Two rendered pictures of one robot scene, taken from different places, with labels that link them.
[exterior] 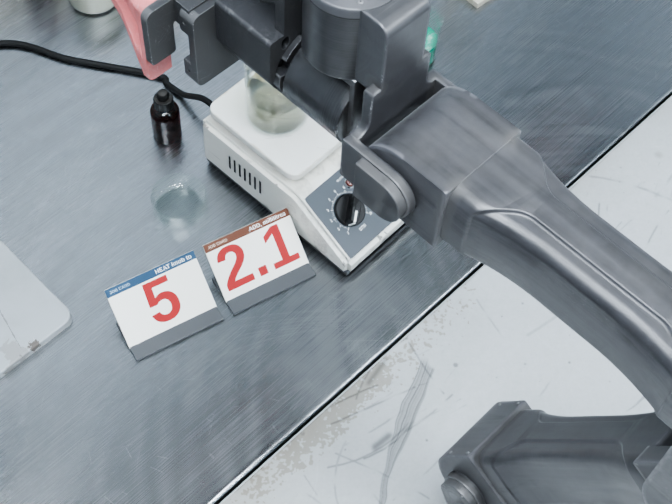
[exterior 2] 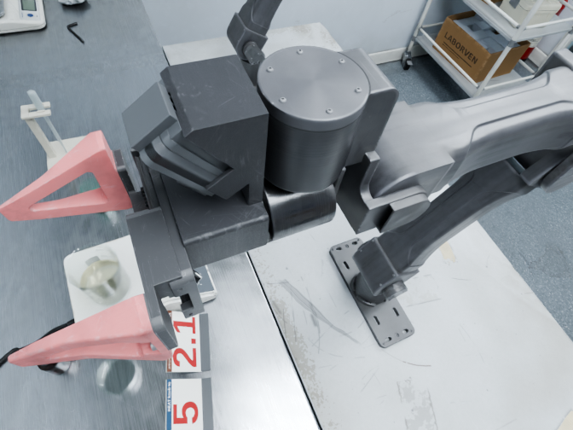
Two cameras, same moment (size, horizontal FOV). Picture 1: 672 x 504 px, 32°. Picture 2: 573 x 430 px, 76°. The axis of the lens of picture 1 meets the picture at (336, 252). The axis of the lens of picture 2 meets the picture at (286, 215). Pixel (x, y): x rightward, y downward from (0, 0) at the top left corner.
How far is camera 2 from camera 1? 0.58 m
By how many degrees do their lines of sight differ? 37
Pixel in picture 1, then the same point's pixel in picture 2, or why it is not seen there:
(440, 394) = (298, 281)
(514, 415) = (379, 245)
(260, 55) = (255, 235)
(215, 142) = not seen: hidden behind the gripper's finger
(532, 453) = (429, 241)
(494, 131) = (402, 113)
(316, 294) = (219, 317)
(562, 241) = (499, 119)
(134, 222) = (113, 412)
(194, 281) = (183, 386)
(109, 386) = not seen: outside the picture
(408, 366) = (279, 289)
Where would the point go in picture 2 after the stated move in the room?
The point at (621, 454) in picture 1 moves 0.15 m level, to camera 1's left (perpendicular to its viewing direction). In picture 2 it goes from (497, 193) to (475, 305)
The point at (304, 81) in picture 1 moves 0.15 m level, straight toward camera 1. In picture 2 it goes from (292, 214) to (521, 307)
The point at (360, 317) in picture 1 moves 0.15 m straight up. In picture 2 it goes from (242, 301) to (243, 265)
